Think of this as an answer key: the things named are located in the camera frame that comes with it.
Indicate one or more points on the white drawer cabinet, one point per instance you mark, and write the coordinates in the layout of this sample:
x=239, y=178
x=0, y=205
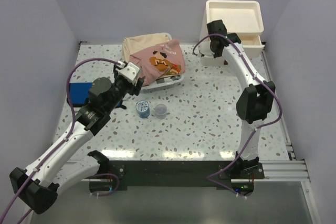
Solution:
x=241, y=17

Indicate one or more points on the aluminium rail frame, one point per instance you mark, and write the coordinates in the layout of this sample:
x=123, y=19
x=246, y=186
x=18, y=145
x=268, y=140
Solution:
x=201, y=125

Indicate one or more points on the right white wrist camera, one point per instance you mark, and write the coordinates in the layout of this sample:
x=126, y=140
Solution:
x=204, y=52

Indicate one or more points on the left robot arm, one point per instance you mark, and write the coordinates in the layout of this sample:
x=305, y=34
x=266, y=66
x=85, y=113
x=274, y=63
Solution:
x=34, y=184

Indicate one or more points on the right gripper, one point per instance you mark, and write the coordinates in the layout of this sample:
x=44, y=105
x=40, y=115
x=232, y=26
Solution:
x=216, y=55

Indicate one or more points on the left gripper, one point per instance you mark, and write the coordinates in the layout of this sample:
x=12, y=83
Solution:
x=135, y=89

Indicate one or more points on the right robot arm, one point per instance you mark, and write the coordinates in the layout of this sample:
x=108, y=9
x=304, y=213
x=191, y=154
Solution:
x=254, y=103

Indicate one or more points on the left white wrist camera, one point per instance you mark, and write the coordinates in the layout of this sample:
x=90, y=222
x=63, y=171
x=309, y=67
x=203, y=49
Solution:
x=130, y=71

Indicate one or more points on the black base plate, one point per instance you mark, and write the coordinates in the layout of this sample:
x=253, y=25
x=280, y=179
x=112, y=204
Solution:
x=176, y=174

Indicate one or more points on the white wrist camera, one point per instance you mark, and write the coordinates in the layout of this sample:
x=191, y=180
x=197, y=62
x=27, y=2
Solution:
x=130, y=71
x=204, y=52

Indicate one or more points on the blue cloth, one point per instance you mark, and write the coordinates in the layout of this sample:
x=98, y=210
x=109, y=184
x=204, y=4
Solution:
x=79, y=94

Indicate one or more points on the clear plastic cup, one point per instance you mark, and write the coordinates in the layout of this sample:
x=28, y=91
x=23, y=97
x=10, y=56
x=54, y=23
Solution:
x=160, y=111

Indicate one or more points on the blue round tin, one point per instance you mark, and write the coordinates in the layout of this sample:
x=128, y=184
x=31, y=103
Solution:
x=142, y=109

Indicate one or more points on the white laundry basket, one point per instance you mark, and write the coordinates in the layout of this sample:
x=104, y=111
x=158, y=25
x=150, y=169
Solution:
x=163, y=82

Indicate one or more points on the pink printed t-shirt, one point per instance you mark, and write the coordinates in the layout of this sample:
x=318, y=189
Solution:
x=163, y=59

